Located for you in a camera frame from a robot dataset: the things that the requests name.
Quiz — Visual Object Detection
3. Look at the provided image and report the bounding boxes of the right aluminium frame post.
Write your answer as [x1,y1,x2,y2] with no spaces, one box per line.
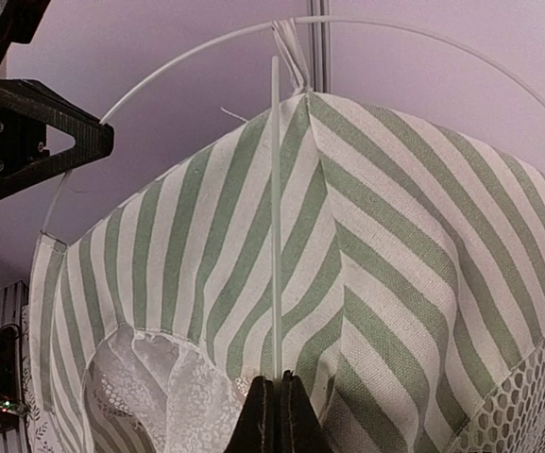
[308,0,332,92]

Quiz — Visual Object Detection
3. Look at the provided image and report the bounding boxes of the floral table cloth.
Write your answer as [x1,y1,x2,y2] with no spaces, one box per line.
[20,305,65,453]

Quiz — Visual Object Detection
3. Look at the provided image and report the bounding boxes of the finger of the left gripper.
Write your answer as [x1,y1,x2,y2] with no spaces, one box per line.
[0,79,114,200]

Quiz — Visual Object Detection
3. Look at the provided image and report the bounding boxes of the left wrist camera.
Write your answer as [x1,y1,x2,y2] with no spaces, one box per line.
[0,0,54,79]

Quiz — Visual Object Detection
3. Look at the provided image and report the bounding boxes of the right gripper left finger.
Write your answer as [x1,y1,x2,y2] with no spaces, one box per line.
[224,376,280,453]

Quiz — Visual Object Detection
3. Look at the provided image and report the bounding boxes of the striped fabric pet tent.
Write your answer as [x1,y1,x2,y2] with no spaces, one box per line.
[29,93,545,452]

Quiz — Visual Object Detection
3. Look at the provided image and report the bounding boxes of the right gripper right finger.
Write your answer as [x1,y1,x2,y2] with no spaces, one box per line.
[279,371,332,453]

